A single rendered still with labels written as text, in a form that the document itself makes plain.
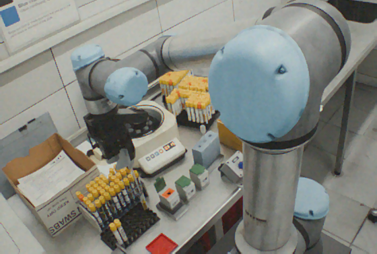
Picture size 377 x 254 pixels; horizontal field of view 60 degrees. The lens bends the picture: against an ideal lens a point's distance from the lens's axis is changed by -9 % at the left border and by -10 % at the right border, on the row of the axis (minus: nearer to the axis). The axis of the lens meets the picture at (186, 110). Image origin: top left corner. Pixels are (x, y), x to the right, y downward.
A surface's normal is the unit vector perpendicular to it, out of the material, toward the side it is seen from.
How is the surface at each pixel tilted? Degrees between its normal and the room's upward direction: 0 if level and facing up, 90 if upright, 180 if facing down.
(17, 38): 94
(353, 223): 0
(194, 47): 67
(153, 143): 90
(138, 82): 90
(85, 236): 0
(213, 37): 49
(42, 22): 94
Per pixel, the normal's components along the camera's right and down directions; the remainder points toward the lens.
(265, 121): -0.70, 0.39
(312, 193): -0.01, -0.85
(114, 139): 0.73, 0.30
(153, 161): 0.12, -0.57
